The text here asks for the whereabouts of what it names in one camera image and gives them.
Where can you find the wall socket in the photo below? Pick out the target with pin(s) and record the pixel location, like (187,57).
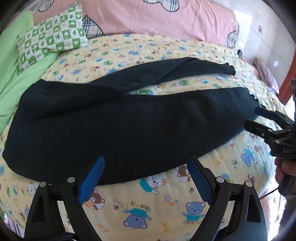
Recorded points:
(260,28)

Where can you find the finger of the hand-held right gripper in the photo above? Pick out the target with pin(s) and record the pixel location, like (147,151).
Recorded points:
(269,114)
(255,128)

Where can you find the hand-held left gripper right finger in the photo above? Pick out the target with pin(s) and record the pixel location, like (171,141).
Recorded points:
(199,181)

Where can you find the small pink striped pillow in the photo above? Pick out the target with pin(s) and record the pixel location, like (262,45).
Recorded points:
(268,74)

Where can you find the green checked pillow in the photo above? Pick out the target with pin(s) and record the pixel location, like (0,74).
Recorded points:
(53,32)

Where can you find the small black device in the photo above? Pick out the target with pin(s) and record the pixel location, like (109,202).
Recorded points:
(240,53)

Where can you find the red wooden frame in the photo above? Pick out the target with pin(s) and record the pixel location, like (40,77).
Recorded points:
(285,83)

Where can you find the plain green bed sheet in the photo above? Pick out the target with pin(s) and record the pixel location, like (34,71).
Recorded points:
(13,76)

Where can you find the white wall plate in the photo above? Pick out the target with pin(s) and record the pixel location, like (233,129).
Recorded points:
(275,62)

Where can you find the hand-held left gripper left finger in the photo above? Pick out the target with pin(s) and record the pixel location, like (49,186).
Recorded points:
(92,181)

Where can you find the black pants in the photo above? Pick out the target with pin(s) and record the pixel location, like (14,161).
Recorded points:
(115,129)

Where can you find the person's right hand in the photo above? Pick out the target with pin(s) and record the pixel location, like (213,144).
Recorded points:
(284,168)

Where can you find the yellow bear printed blanket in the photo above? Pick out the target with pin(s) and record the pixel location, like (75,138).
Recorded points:
(150,204)

